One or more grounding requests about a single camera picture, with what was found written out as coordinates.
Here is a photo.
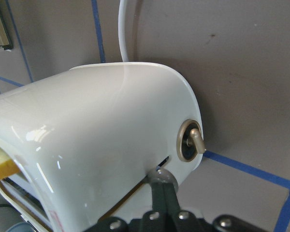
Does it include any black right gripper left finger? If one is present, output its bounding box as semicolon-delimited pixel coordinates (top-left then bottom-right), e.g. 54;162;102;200
150;182;167;218

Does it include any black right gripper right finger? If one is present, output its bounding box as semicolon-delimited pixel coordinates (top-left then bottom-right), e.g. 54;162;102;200
163;183;181;218

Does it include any white two-slot toaster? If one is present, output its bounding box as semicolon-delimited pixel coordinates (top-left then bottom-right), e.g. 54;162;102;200
0;62;202;232

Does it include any toast slice in toaster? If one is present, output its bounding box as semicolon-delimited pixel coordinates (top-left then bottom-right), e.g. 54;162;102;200
0;148;20;181

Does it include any white toaster power cable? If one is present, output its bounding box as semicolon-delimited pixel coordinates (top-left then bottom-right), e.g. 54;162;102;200
117;0;131;62

